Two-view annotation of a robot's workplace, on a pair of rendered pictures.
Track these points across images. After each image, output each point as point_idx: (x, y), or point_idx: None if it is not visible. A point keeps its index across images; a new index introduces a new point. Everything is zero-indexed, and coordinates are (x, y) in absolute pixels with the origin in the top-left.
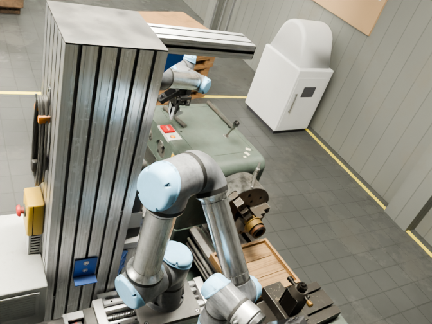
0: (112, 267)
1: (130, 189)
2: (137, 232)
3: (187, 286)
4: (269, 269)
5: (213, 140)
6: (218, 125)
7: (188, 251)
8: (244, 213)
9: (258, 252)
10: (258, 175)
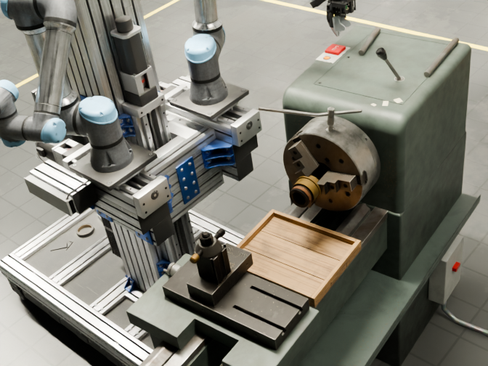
0: None
1: (83, 30)
2: (139, 101)
3: (133, 167)
4: (308, 266)
5: (369, 77)
6: (415, 67)
7: (102, 109)
8: (295, 164)
9: (327, 247)
10: (391, 143)
